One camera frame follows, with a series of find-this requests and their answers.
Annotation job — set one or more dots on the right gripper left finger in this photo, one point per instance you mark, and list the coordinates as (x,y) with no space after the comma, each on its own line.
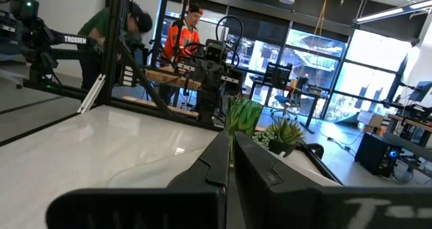
(152,208)

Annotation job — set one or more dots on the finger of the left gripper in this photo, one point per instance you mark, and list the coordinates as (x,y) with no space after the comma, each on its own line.
(202,77)
(216,77)

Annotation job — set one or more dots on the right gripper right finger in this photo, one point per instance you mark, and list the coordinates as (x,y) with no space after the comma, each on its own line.
(303,208)

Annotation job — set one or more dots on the green faceted plastic cup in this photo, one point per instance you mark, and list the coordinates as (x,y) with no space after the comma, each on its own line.
(243,115)

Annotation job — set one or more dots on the wooden workbench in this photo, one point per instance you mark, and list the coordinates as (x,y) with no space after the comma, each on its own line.
(168,78)

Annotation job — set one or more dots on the person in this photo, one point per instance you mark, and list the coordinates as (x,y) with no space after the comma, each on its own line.
(185,36)
(92,24)

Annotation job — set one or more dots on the wooden plank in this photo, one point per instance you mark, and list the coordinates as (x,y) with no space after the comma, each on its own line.
(152,104)

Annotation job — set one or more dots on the black mesh chair back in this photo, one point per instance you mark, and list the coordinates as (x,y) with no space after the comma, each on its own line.
(277,75)

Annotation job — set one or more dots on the black plant pot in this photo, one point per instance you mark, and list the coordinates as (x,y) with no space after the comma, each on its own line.
(280,148)

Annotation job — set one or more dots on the blue office chair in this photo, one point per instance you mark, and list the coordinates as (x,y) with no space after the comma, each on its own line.
(283,102)

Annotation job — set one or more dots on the pale beaded succulent plant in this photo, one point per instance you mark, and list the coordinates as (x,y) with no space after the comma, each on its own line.
(262,138)

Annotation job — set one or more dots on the spiky green succulent plant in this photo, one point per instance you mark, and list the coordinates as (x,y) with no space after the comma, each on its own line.
(286,131)

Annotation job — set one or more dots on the black box with blue light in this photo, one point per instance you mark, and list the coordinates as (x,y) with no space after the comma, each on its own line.
(371,154)

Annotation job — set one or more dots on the white aluminium profile piece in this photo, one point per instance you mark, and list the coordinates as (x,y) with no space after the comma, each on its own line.
(91,94)

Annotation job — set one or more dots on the cardboard box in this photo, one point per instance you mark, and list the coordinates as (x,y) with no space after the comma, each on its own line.
(369,119)

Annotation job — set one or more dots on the wooden desk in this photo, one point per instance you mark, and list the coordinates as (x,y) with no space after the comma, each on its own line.
(415,122)

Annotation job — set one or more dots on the tilted desk monitor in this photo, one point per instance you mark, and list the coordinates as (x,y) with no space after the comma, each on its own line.
(422,90)

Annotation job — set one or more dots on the long ceiling light bar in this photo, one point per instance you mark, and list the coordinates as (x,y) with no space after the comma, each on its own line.
(381,15)

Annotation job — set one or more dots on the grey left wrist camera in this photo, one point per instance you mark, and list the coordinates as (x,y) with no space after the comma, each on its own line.
(215,51)

